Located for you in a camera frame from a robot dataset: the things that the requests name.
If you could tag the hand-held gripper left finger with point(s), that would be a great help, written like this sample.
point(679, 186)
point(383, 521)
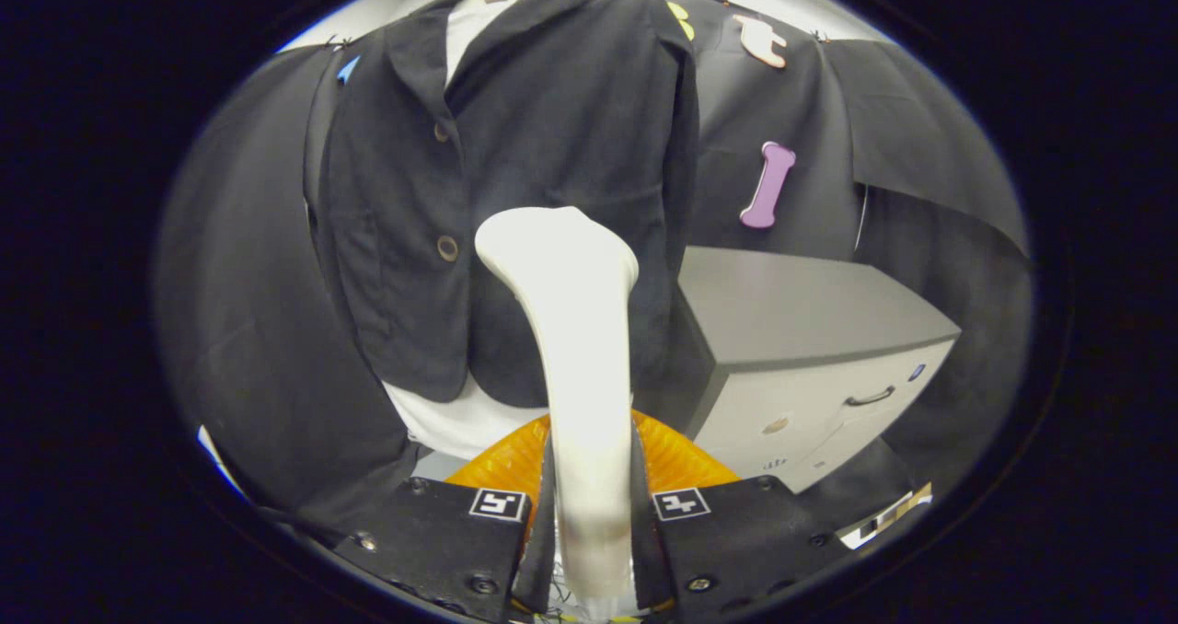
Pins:
point(433, 541)

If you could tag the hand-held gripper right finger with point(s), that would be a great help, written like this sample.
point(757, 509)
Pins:
point(745, 541)

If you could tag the black suit jacket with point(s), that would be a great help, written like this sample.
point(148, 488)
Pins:
point(552, 118)

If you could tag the grey and white cabinet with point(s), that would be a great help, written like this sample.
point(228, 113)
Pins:
point(801, 302)

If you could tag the black backdrop cloth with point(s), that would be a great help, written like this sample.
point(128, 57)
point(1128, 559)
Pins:
point(239, 283)

